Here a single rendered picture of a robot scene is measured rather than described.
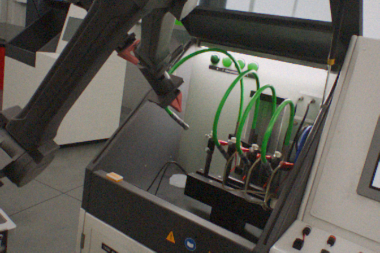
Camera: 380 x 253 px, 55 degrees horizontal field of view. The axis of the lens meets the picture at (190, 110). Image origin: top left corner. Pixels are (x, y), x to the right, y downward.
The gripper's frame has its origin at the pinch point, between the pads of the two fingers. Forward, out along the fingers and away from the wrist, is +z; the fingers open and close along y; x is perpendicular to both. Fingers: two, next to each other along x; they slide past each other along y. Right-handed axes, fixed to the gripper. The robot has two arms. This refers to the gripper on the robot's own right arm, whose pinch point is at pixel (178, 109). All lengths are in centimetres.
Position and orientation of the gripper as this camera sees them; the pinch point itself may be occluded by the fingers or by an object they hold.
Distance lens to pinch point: 106.8
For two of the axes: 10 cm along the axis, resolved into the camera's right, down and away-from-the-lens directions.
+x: -6.5, -2.8, 7.1
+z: 4.1, 6.5, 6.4
